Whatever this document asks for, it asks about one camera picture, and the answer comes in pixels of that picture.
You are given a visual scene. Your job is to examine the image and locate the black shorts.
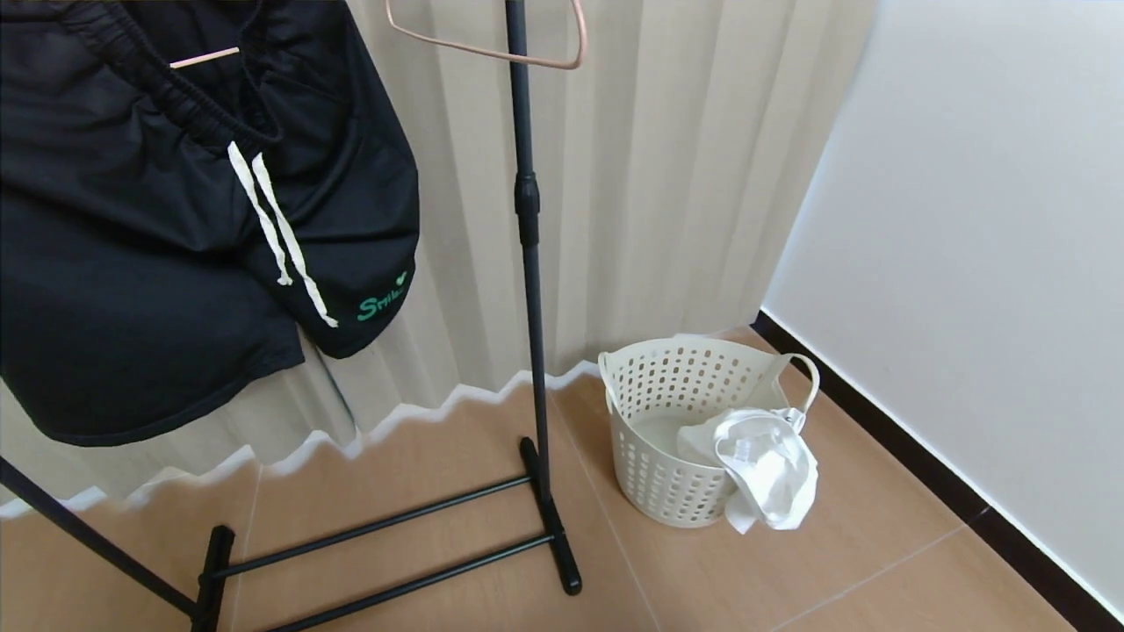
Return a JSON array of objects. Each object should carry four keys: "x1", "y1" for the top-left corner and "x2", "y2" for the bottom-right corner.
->
[{"x1": 0, "y1": 0, "x2": 421, "y2": 447}]

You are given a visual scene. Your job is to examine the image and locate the pink clothes hanger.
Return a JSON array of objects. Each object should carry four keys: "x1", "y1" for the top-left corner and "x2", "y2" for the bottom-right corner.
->
[
  {"x1": 169, "y1": 47, "x2": 241, "y2": 70},
  {"x1": 385, "y1": 0, "x2": 587, "y2": 71}
]

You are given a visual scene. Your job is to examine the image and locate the black clothes rack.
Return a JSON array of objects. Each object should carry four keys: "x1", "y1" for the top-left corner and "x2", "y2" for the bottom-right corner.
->
[{"x1": 0, "y1": 0, "x2": 583, "y2": 632}]

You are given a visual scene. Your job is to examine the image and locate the white laundry basket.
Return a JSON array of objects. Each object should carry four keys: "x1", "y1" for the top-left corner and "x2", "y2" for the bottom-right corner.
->
[{"x1": 599, "y1": 338, "x2": 821, "y2": 529}]

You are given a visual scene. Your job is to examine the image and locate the heap of clothes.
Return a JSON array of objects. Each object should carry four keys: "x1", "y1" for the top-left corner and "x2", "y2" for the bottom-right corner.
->
[{"x1": 676, "y1": 407, "x2": 819, "y2": 535}]

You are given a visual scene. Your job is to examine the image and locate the beige curtain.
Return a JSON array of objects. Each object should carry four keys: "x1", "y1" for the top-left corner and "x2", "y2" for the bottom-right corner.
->
[{"x1": 0, "y1": 0, "x2": 879, "y2": 514}]

